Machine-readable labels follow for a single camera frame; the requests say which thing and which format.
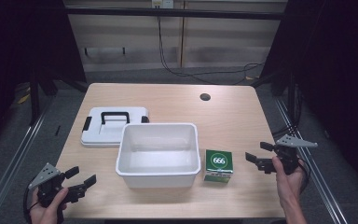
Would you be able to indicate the person's right hand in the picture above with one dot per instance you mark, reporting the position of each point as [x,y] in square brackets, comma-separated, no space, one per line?
[289,183]

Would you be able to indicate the black curtain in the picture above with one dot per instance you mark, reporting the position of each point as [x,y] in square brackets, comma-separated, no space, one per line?
[18,46]
[338,77]

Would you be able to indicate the white wall socket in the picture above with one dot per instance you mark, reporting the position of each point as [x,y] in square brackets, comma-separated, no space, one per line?
[162,3]

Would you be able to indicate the small black floor piece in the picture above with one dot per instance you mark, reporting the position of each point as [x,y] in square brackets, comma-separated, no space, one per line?
[57,130]

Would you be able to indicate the green cardboard box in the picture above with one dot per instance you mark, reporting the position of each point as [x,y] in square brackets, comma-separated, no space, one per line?
[219,161]

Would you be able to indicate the person's left hand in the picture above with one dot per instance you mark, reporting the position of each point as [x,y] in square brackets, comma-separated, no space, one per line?
[48,212]

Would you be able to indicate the black horizontal frame bar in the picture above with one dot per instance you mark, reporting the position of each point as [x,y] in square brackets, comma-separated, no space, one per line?
[174,13]

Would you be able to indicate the metal floor rail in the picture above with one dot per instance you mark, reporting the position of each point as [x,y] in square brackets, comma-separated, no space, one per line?
[320,183]
[9,174]

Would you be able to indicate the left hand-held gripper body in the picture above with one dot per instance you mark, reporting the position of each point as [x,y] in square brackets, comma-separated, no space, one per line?
[46,176]

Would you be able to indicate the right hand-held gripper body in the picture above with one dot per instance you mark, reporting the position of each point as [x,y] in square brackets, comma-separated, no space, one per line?
[288,150]

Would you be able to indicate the yellow floor tape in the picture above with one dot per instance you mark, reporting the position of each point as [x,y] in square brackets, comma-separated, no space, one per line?
[23,99]

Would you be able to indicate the white plastic storage bin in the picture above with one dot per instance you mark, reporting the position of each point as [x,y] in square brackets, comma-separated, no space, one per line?
[158,155]

